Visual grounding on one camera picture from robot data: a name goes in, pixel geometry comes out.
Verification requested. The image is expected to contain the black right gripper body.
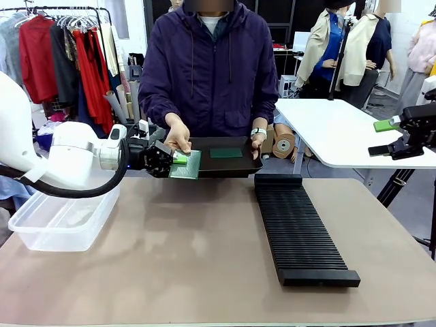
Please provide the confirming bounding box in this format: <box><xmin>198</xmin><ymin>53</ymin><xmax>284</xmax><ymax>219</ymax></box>
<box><xmin>391</xmin><ymin>104</ymin><xmax>436</xmax><ymax>148</ymax></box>

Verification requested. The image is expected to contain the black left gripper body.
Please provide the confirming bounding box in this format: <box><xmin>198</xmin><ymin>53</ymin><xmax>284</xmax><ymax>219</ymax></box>
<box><xmin>127</xmin><ymin>138</ymin><xmax>164</xmax><ymax>177</ymax></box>

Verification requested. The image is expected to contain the light green PCB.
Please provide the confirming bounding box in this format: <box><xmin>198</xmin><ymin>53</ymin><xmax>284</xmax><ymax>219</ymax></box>
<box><xmin>169</xmin><ymin>149</ymin><xmax>202</xmax><ymax>180</ymax></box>

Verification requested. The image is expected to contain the dark green PCB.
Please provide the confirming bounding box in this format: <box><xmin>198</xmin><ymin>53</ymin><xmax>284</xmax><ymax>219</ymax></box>
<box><xmin>209</xmin><ymin>148</ymin><xmax>243</xmax><ymax>159</ymax></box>

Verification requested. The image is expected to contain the black plastic tray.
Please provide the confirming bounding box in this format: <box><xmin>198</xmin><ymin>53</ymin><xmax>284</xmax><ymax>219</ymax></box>
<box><xmin>185</xmin><ymin>136</ymin><xmax>264</xmax><ymax>178</ymax></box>

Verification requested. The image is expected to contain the person's left forearm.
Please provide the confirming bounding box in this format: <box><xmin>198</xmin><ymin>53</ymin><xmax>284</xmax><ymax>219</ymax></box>
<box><xmin>251</xmin><ymin>91</ymin><xmax>280</xmax><ymax>129</ymax></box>

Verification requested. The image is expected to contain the person's right forearm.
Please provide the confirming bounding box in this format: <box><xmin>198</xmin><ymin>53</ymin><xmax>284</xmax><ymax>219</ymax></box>
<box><xmin>138</xmin><ymin>84</ymin><xmax>183</xmax><ymax>129</ymax></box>

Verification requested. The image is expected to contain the person's right hand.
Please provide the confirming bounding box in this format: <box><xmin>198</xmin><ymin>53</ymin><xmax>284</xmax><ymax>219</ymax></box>
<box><xmin>164</xmin><ymin>112</ymin><xmax>192</xmax><ymax>154</ymax></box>

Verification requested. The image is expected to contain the person's left hand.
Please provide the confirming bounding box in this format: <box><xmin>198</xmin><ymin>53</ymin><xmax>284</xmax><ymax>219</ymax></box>
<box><xmin>251</xmin><ymin>134</ymin><xmax>266</xmax><ymax>160</ymax></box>

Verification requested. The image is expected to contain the white table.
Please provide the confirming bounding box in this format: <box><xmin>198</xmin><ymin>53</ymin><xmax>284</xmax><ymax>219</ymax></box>
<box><xmin>274</xmin><ymin>97</ymin><xmax>436</xmax><ymax>170</ymax></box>

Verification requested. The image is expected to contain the grey paper roll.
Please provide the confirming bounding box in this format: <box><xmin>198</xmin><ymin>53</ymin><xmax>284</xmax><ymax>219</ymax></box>
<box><xmin>103</xmin><ymin>89</ymin><xmax>129</xmax><ymax>124</ymax></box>

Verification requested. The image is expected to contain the mannequin pink top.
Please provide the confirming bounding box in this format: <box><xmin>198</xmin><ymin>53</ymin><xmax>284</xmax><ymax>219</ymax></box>
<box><xmin>396</xmin><ymin>18</ymin><xmax>436</xmax><ymax>113</ymax></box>

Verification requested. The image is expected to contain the mannequin cream jacket navy shirt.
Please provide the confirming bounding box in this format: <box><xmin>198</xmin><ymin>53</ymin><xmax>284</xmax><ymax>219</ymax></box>
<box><xmin>342</xmin><ymin>0</ymin><xmax>396</xmax><ymax>110</ymax></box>

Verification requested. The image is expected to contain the black stand pole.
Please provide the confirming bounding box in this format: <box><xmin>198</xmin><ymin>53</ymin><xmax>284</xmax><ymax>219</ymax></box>
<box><xmin>328</xmin><ymin>16</ymin><xmax>354</xmax><ymax>102</ymax></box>

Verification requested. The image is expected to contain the person in purple jacket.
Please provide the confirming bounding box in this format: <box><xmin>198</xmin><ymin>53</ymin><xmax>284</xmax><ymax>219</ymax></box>
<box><xmin>138</xmin><ymin>0</ymin><xmax>280</xmax><ymax>139</ymax></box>

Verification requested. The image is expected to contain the red dress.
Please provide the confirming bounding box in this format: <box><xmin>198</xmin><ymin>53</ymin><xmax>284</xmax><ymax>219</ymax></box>
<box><xmin>72</xmin><ymin>29</ymin><xmax>116</xmax><ymax>136</ymax></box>

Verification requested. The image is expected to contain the mannequin beige coat blue shirt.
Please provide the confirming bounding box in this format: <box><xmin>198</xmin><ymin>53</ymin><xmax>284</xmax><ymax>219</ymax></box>
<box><xmin>294</xmin><ymin>0</ymin><xmax>347</xmax><ymax>99</ymax></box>

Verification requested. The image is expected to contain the brown tape roll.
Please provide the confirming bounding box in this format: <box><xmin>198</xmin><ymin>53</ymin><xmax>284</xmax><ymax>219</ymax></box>
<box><xmin>271</xmin><ymin>132</ymin><xmax>296</xmax><ymax>160</ymax></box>

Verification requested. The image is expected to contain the white crate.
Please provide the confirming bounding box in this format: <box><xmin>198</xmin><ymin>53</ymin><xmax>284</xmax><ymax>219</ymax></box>
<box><xmin>278</xmin><ymin>74</ymin><xmax>301</xmax><ymax>99</ymax></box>

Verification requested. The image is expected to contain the clear plastic box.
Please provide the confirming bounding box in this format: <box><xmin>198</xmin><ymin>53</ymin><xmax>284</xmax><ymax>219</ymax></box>
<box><xmin>8</xmin><ymin>183</ymin><xmax>121</xmax><ymax>253</ymax></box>

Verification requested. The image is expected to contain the cream garment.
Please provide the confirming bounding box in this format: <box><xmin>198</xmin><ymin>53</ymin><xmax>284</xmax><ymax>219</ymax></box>
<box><xmin>99</xmin><ymin>22</ymin><xmax>121</xmax><ymax>78</ymax></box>

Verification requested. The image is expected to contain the black garment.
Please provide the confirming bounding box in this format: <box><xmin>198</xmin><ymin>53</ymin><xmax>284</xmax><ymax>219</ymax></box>
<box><xmin>50</xmin><ymin>22</ymin><xmax>82</xmax><ymax>110</ymax></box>

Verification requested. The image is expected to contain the black slotted PCB rack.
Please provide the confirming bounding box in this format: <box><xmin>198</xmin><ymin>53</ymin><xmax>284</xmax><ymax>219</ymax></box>
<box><xmin>253</xmin><ymin>173</ymin><xmax>361</xmax><ymax>287</ymax></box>

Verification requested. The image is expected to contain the light blue cloth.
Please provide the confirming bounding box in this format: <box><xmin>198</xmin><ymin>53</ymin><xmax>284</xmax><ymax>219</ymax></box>
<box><xmin>0</xmin><ymin>175</ymin><xmax>37</xmax><ymax>202</ymax></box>

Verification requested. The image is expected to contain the black clothes rack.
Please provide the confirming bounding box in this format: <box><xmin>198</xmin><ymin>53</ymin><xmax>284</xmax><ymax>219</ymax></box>
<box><xmin>0</xmin><ymin>5</ymin><xmax>119</xmax><ymax>89</ymax></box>

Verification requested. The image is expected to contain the red shirt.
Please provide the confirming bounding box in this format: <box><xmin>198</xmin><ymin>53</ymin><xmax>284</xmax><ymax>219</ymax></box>
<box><xmin>19</xmin><ymin>15</ymin><xmax>59</xmax><ymax>105</ymax></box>

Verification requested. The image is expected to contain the grey blue garment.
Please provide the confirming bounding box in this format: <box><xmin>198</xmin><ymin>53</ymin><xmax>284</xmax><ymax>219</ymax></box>
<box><xmin>0</xmin><ymin>12</ymin><xmax>25</xmax><ymax>87</ymax></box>

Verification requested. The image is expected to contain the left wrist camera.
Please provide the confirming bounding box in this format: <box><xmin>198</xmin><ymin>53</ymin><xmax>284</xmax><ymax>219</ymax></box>
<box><xmin>131</xmin><ymin>119</ymin><xmax>151</xmax><ymax>140</ymax></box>

